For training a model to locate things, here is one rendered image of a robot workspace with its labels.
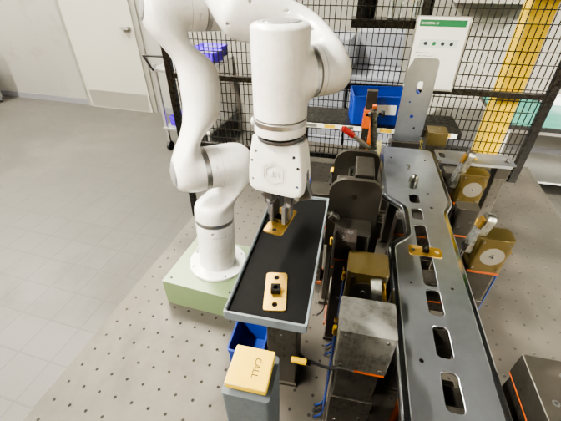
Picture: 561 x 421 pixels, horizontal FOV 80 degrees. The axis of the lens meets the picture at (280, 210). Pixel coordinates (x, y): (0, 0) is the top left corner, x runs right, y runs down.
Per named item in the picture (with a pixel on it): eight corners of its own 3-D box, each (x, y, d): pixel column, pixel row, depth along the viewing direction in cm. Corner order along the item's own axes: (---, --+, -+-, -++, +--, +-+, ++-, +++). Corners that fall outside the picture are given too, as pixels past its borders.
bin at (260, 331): (262, 374, 93) (261, 357, 88) (229, 367, 95) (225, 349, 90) (271, 340, 102) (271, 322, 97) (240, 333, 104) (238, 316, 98)
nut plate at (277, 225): (281, 236, 62) (281, 231, 61) (262, 231, 63) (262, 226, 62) (297, 211, 68) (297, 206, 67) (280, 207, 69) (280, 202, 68)
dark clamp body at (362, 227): (351, 331, 105) (370, 238, 82) (313, 324, 107) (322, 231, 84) (351, 312, 110) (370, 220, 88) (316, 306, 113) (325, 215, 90)
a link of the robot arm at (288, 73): (295, 103, 58) (245, 111, 54) (297, 14, 50) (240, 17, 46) (321, 119, 52) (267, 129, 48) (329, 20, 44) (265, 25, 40)
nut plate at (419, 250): (440, 249, 91) (441, 246, 90) (442, 259, 88) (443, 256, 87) (407, 245, 92) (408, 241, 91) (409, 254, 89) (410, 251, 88)
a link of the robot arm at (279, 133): (241, 120, 51) (243, 139, 53) (295, 129, 48) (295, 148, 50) (265, 103, 57) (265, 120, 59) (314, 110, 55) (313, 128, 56)
